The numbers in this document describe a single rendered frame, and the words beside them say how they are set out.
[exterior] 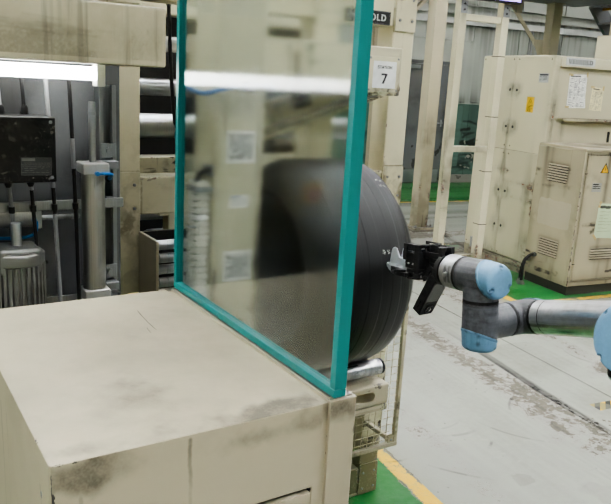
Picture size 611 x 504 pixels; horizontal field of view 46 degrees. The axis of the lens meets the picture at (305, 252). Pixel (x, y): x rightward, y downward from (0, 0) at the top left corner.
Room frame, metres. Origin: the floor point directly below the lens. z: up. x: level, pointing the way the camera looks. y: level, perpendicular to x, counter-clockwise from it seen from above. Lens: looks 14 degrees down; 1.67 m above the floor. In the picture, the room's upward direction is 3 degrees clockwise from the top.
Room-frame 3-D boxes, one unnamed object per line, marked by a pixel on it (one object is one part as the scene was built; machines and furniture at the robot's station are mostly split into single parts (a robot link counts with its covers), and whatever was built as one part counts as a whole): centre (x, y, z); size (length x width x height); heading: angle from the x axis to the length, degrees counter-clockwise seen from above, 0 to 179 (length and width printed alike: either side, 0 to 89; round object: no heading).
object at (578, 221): (6.28, -2.53, 0.62); 0.91 x 0.58 x 1.25; 115
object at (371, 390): (1.79, -0.08, 0.84); 0.36 x 0.09 x 0.06; 123
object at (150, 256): (2.11, 0.39, 1.05); 0.20 x 0.15 x 0.30; 123
